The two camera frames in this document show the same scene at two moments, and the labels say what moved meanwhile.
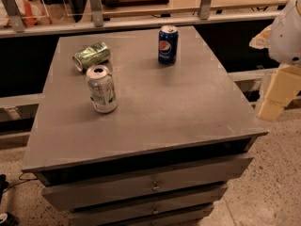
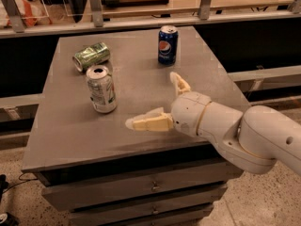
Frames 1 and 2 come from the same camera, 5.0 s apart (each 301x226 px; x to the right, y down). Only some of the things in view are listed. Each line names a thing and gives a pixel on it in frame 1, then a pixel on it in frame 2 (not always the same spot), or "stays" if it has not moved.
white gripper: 287,37 → 188,112
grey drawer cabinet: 180,135 stays
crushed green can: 91,56 stays
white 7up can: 101,88 stays
